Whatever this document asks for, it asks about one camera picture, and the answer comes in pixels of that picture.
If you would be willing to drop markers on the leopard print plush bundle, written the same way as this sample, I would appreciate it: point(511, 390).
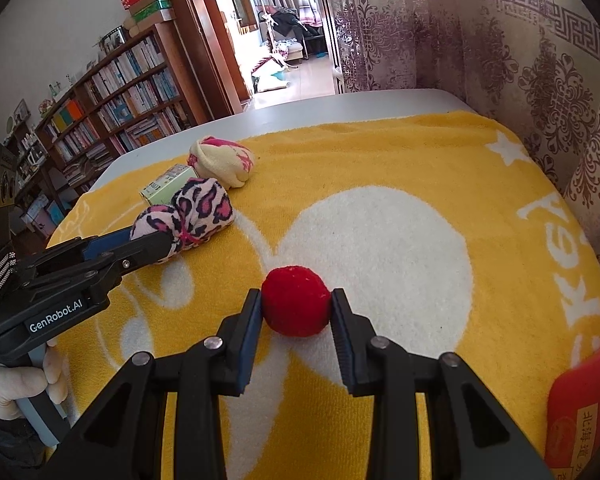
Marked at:
point(205, 205)

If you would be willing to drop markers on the small red pompom ball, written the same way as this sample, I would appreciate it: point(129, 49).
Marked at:
point(295, 302)

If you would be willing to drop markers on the wooden bookshelf with books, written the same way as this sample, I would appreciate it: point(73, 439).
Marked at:
point(120, 100)

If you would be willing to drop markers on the person's left hand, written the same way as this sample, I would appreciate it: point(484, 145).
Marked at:
point(5, 390)

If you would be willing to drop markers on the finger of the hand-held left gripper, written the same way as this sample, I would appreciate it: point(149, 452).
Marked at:
point(110, 242)
point(145, 252)

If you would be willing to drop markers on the patterned beige curtain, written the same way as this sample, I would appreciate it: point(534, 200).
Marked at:
point(480, 35)

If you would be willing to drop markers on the red tin container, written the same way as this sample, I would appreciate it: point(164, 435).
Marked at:
point(585, 410)

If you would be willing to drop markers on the small green box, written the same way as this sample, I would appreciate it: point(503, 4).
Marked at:
point(165, 185)

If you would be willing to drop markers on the green cardboard box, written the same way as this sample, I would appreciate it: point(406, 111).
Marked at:
point(152, 10)

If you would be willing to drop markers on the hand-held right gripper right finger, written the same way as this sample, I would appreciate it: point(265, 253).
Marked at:
point(342, 350)

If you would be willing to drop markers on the cream and pink sock ball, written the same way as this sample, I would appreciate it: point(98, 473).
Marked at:
point(220, 160)

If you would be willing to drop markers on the brown cardboard box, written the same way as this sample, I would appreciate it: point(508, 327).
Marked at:
point(150, 24)

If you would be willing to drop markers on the wooden door frame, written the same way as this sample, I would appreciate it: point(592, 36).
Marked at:
point(200, 35)

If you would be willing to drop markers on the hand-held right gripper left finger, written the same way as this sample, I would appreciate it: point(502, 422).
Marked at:
point(247, 350)

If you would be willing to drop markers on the yellow and white towel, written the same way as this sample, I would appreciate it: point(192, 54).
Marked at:
point(380, 160)

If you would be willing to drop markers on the photo frame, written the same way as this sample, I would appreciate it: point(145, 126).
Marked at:
point(114, 39)

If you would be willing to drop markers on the sofa with dark clothes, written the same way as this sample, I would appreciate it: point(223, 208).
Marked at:
point(290, 30)

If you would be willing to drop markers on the person's left forearm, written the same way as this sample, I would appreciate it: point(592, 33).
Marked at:
point(5, 445)

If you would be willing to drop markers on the pink and white bag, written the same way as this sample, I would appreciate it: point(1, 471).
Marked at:
point(270, 75)

